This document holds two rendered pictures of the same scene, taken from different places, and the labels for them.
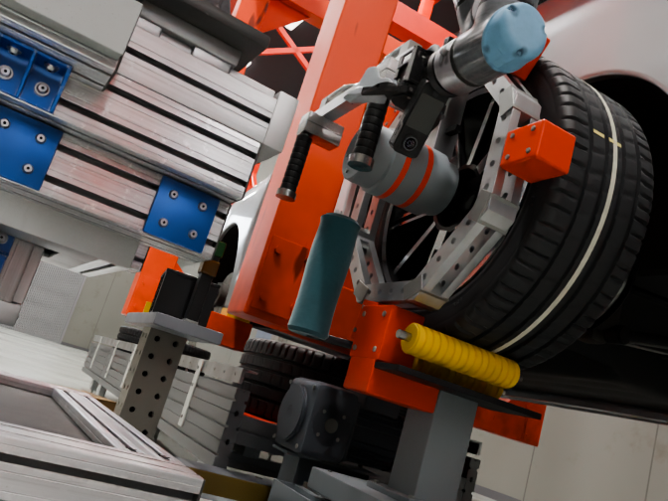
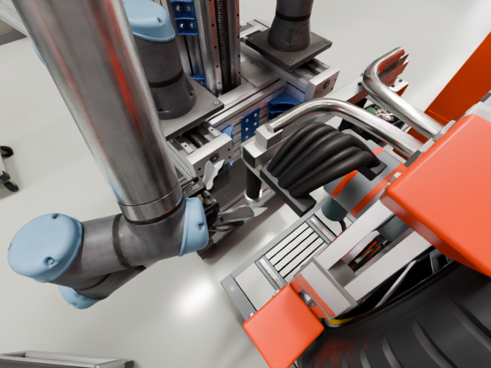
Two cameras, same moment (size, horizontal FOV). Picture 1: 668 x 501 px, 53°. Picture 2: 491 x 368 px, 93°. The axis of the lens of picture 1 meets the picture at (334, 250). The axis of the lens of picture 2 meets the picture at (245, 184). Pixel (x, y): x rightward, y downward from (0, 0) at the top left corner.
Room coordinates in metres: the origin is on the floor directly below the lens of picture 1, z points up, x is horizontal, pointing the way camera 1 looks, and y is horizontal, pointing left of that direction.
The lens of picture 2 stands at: (0.98, -0.27, 1.26)
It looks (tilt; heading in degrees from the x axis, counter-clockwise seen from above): 58 degrees down; 75
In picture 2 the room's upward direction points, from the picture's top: straight up
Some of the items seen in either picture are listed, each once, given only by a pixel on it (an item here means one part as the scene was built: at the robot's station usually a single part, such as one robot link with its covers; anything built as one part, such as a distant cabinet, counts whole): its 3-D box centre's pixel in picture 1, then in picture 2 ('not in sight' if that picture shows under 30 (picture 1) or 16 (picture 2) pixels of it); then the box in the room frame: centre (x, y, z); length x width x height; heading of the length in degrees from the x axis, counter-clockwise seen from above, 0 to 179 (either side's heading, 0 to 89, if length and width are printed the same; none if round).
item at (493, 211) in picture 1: (427, 184); (397, 207); (1.31, -0.15, 0.85); 0.54 x 0.07 x 0.54; 23
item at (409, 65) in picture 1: (429, 80); (186, 215); (0.92, -0.07, 0.86); 0.12 x 0.08 x 0.09; 23
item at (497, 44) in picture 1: (498, 43); (104, 269); (0.77, -0.13, 0.85); 0.11 x 0.08 x 0.09; 23
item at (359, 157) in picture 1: (371, 125); (253, 179); (1.07, 0.00, 0.83); 0.04 x 0.04 x 0.16
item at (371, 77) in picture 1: (368, 83); (210, 171); (0.98, 0.02, 0.85); 0.09 x 0.03 x 0.06; 59
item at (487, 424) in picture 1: (489, 405); not in sight; (4.53, -1.31, 0.69); 0.52 x 0.17 x 0.35; 113
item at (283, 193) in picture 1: (295, 165); (352, 113); (1.38, 0.13, 0.83); 0.04 x 0.04 x 0.16
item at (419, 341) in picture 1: (461, 357); not in sight; (1.24, -0.29, 0.51); 0.29 x 0.06 x 0.06; 113
